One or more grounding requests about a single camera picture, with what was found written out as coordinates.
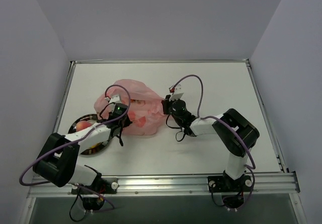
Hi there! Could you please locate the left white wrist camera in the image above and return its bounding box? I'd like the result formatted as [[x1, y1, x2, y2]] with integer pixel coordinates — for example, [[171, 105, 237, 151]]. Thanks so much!
[[105, 94, 122, 103]]

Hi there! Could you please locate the aluminium table frame rail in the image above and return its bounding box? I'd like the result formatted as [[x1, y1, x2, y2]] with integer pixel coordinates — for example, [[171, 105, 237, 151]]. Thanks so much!
[[26, 59, 301, 198]]

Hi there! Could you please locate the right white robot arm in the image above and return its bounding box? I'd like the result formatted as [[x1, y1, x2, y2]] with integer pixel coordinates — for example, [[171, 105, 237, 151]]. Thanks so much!
[[162, 95, 260, 190]]

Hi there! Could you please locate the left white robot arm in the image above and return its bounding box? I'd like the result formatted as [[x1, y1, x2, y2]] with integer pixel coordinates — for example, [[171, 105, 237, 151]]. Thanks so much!
[[32, 103, 131, 193]]

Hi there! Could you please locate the fake red peach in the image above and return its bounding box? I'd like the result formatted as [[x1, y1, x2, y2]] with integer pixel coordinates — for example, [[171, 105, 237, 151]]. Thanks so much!
[[75, 121, 92, 132]]

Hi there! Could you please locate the fake berry sprig with leaves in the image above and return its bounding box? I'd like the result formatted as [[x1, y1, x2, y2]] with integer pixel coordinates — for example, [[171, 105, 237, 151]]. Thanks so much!
[[131, 99, 146, 107]]

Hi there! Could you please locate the black rimmed ceramic plate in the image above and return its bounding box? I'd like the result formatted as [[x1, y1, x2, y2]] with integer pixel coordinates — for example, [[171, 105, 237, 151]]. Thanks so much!
[[67, 114, 110, 156]]

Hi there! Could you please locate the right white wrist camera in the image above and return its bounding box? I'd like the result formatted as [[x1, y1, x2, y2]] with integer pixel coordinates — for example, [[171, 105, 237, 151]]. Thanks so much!
[[169, 84, 184, 101]]

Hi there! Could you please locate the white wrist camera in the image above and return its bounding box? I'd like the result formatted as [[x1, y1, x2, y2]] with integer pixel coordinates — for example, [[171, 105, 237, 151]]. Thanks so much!
[[169, 84, 184, 101], [105, 94, 122, 103]]

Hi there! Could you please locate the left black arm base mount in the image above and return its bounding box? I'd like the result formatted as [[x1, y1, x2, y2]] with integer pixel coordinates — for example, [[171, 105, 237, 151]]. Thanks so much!
[[72, 177, 119, 212]]

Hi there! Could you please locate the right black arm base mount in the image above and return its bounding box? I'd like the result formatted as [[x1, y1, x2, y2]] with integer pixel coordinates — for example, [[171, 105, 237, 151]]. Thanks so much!
[[207, 173, 254, 212]]

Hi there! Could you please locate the pink plastic bag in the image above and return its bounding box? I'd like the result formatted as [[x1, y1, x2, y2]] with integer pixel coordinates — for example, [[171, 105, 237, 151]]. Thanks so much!
[[94, 79, 166, 135]]

